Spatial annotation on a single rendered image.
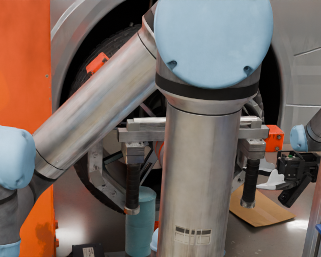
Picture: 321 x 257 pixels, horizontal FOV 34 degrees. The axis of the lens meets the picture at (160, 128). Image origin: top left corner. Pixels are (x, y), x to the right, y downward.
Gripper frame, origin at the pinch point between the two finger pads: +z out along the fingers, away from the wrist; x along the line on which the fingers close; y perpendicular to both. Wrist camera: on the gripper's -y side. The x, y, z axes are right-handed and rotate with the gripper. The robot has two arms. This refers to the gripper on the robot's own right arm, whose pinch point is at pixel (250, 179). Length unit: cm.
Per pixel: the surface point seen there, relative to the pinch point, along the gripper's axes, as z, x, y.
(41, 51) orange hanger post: 57, 10, 39
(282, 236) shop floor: -63, -90, -83
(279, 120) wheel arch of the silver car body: -28, -43, 1
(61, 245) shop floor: 50, -95, -83
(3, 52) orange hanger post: 65, 10, 39
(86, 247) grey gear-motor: 44, -30, -40
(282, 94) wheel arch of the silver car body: -27, -43, 11
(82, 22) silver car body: 45, -42, 36
